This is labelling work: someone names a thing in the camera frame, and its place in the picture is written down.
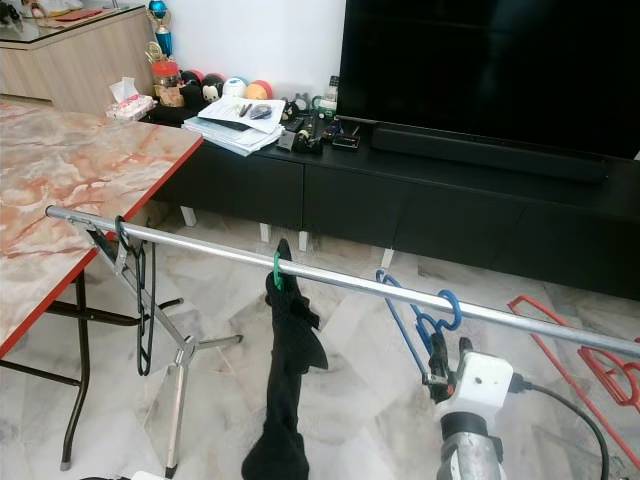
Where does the black soundbar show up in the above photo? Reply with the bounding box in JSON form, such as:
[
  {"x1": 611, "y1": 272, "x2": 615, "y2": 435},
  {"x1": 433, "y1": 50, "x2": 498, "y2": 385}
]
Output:
[{"x1": 370, "y1": 124, "x2": 611, "y2": 185}]

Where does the pink tissue box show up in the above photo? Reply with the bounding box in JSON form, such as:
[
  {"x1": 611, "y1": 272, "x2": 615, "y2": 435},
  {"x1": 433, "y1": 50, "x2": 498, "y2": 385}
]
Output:
[{"x1": 105, "y1": 76, "x2": 154, "y2": 121}]

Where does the red flat packet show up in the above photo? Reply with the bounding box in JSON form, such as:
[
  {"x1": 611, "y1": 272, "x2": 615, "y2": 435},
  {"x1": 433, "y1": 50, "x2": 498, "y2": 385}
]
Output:
[{"x1": 53, "y1": 8, "x2": 106, "y2": 23}]

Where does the long black tv cabinet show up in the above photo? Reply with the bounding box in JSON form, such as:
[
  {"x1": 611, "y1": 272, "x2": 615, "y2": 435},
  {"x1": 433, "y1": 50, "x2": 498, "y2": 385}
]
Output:
[{"x1": 145, "y1": 102, "x2": 640, "y2": 301}]

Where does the red lidded glass jar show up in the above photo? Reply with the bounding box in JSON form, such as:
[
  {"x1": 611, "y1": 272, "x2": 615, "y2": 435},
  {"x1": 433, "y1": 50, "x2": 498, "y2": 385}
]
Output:
[{"x1": 150, "y1": 58, "x2": 183, "y2": 107}]

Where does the pale paper stack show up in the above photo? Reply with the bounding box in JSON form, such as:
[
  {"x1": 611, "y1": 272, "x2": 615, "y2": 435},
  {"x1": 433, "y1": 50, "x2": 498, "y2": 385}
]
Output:
[{"x1": 182, "y1": 116, "x2": 283, "y2": 157}]

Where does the large black television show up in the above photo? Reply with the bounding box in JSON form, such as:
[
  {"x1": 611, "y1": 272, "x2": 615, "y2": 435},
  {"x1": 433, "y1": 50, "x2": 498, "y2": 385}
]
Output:
[{"x1": 338, "y1": 0, "x2": 640, "y2": 161}]

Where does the black white plush toy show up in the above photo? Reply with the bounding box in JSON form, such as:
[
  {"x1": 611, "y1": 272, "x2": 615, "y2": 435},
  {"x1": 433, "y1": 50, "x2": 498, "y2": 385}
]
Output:
[{"x1": 198, "y1": 74, "x2": 223, "y2": 105}]

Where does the blue gold trophy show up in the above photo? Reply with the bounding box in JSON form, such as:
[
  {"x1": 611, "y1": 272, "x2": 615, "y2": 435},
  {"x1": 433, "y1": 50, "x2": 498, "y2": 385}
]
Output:
[{"x1": 145, "y1": 0, "x2": 173, "y2": 59}]

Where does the silver metal clothes rail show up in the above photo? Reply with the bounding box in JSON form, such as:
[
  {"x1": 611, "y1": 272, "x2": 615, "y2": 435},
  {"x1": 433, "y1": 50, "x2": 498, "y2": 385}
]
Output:
[{"x1": 45, "y1": 205, "x2": 640, "y2": 359}]

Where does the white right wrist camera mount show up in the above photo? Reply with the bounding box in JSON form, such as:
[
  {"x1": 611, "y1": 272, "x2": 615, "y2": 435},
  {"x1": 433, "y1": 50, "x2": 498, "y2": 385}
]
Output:
[{"x1": 445, "y1": 350, "x2": 519, "y2": 419}]

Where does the orange ball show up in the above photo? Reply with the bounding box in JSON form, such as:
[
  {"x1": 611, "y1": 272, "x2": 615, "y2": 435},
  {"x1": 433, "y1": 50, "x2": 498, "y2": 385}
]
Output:
[{"x1": 243, "y1": 80, "x2": 273, "y2": 101}]

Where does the black gadget with knobs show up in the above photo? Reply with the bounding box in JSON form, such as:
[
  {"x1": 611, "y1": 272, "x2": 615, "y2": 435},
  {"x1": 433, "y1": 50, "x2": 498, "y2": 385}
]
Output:
[{"x1": 296, "y1": 113, "x2": 326, "y2": 153}]

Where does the silver rack leg frame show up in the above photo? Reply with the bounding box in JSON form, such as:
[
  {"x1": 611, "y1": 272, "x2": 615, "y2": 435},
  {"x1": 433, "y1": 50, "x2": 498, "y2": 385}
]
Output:
[{"x1": 85, "y1": 225, "x2": 243, "y2": 479}]

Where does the white open booklet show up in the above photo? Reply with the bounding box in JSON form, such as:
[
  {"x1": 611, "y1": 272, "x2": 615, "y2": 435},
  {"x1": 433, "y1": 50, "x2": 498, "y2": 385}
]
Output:
[{"x1": 198, "y1": 95, "x2": 287, "y2": 133}]

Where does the light wood sideboard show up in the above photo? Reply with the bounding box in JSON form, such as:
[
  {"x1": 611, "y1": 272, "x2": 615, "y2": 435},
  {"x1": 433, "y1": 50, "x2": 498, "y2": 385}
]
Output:
[{"x1": 0, "y1": 5, "x2": 156, "y2": 113}]

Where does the marble top red-edged table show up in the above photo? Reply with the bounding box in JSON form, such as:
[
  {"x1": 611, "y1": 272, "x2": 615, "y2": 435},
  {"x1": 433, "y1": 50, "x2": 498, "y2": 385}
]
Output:
[{"x1": 0, "y1": 96, "x2": 206, "y2": 473}]

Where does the clear bottle dark cap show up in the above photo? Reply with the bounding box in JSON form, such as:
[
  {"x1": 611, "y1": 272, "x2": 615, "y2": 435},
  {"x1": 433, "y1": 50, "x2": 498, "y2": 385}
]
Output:
[{"x1": 322, "y1": 76, "x2": 341, "y2": 111}]

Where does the red plastic hanger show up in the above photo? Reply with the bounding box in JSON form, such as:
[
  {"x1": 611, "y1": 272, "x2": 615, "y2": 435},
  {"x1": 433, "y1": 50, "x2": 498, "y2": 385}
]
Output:
[{"x1": 507, "y1": 294, "x2": 640, "y2": 413}]

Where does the dark green plastic hanger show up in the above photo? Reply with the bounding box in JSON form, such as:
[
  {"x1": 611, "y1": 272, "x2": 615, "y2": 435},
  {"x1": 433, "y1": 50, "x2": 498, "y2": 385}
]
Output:
[{"x1": 115, "y1": 215, "x2": 158, "y2": 377}]

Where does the black box with antenna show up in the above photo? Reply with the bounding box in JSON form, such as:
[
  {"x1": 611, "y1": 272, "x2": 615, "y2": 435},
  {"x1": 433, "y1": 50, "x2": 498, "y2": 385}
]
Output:
[{"x1": 330, "y1": 118, "x2": 361, "y2": 151}]

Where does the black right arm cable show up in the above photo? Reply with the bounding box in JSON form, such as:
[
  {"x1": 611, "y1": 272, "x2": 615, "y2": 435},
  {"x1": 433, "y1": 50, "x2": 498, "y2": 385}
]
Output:
[{"x1": 510, "y1": 375, "x2": 611, "y2": 480}]

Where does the small black box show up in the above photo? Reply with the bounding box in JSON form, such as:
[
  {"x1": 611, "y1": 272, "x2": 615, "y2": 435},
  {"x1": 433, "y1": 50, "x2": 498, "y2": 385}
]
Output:
[{"x1": 277, "y1": 122, "x2": 303, "y2": 151}]

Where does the blue plastic hanger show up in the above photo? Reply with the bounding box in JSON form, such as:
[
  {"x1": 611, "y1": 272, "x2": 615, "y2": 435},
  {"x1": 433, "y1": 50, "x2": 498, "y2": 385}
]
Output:
[{"x1": 375, "y1": 268, "x2": 464, "y2": 386}]

